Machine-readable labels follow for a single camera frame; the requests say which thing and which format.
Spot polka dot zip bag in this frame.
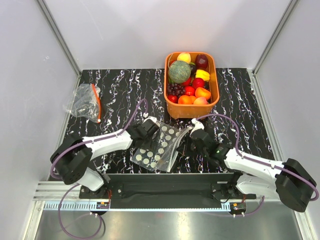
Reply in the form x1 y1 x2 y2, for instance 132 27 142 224
131 121 192 173

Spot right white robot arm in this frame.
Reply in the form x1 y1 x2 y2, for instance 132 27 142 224
186 128 319 213

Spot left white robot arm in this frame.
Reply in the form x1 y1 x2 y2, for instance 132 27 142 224
50 117 159 198

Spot crumpled orange zip bag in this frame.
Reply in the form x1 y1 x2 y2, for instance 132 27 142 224
63 83 102 124

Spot orange plastic basket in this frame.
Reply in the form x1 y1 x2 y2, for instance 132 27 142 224
164 52 220 119

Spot pink orange peach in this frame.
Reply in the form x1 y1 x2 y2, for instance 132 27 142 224
193 97 208 106

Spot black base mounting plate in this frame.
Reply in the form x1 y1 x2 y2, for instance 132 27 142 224
79 173 256 211

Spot orange tangerine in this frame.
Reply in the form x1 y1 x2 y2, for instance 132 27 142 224
177 95 197 105

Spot small red cherry fruit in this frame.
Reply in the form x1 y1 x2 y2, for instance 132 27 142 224
167 94 179 104

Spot orange bell pepper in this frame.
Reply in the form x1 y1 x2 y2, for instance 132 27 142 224
195 87 211 100

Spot red tomato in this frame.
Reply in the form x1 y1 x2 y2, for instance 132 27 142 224
184 86 196 96

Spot purple grape bunch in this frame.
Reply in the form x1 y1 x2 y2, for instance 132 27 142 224
166 83 186 97

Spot red pomegranate fruit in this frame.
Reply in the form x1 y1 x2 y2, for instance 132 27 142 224
192 77 205 89

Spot yellow bell pepper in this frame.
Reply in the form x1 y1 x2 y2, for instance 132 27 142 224
195 69 210 82

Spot green netted melon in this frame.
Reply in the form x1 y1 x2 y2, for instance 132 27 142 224
168 60 191 84

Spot dark purple plum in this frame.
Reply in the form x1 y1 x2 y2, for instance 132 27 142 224
189 62 197 76

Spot dark red apple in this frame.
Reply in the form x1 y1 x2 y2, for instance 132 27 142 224
195 54 209 70

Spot yellow red peach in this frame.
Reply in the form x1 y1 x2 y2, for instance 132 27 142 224
176 52 192 64

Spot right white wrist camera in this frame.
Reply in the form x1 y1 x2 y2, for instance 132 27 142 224
190 118 205 137

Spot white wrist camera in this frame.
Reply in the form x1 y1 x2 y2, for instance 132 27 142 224
143 116 158 124
190 118 205 137

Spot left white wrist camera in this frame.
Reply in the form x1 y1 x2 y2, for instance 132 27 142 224
143 116 158 124

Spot white slotted cable duct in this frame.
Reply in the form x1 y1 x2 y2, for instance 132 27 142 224
43 201 110 212

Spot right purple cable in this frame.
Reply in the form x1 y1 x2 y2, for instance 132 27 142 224
194 113 320 202

